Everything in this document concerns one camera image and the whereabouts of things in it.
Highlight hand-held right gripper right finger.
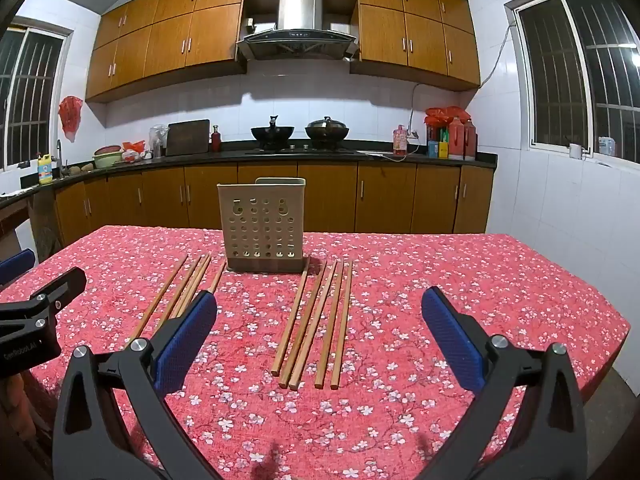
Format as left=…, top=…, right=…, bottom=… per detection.
left=421, top=287, right=588, bottom=480

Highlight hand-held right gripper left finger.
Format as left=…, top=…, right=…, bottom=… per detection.
left=52, top=290, right=223, bottom=480

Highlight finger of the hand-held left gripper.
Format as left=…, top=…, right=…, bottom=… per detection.
left=0, top=266, right=87, bottom=329
left=0, top=248, right=36, bottom=285

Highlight beige perforated chopstick holder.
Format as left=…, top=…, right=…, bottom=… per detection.
left=217, top=177, right=311, bottom=275

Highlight red floral tablecloth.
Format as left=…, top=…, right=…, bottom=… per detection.
left=0, top=225, right=631, bottom=480

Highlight green basin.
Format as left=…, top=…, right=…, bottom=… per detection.
left=92, top=145, right=125, bottom=169

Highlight wooden lower cabinets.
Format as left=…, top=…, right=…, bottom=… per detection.
left=52, top=160, right=496, bottom=248

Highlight clear plastic jar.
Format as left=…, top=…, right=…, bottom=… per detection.
left=148, top=124, right=171, bottom=158

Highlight black kitchen countertop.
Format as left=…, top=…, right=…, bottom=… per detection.
left=0, top=147, right=498, bottom=206

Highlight colourful seasoning boxes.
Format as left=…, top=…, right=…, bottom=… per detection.
left=427, top=127, right=451, bottom=158

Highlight dark cutting board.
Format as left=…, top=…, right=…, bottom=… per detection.
left=166, top=119, right=211, bottom=157

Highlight gas stove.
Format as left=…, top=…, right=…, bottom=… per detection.
left=245, top=144, right=358, bottom=155

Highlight black wok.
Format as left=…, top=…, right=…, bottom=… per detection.
left=250, top=115, right=297, bottom=150

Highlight red bag over bottles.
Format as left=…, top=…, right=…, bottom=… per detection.
left=425, top=106, right=473, bottom=128

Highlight black pot with lid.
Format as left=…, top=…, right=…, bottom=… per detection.
left=305, top=116, right=350, bottom=150

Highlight large window with bars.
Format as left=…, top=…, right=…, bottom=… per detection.
left=505, top=0, right=640, bottom=166

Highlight steel range hood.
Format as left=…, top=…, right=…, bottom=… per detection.
left=236, top=0, right=361, bottom=63

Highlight red plastic bag on wall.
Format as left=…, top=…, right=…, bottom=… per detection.
left=58, top=95, right=83, bottom=143

